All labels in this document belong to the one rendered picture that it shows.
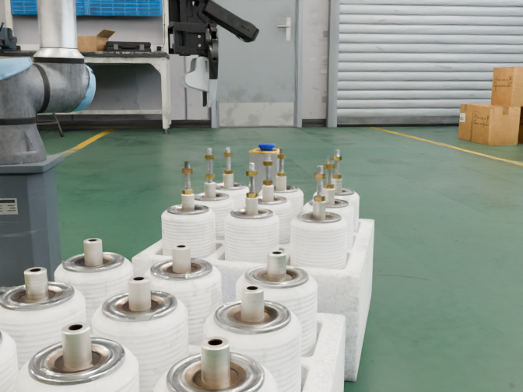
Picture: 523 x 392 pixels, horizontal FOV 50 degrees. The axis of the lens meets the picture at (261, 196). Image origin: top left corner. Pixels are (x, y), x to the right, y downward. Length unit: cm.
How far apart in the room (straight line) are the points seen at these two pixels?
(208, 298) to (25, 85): 82
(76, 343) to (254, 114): 580
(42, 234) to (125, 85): 494
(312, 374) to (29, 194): 89
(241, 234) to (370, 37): 557
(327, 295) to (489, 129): 391
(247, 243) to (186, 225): 11
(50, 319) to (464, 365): 71
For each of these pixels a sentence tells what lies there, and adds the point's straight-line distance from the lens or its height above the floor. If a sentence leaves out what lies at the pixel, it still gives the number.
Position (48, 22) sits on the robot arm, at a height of 61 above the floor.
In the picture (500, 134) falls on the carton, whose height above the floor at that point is 8.
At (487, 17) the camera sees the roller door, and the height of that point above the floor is 119.
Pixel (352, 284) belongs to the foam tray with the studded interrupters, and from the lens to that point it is 90.
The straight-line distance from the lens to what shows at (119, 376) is 48.
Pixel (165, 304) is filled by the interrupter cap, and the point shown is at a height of 25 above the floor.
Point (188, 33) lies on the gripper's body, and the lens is 107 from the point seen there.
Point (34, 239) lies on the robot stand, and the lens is 136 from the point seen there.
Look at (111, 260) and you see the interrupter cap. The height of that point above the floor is 25.
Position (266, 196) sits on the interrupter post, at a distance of 108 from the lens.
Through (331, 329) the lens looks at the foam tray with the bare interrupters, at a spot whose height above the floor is 18.
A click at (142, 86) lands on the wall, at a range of 622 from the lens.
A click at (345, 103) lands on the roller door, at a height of 26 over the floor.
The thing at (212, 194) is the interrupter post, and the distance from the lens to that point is 111.
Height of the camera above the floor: 47
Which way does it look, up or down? 11 degrees down
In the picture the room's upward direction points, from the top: straight up
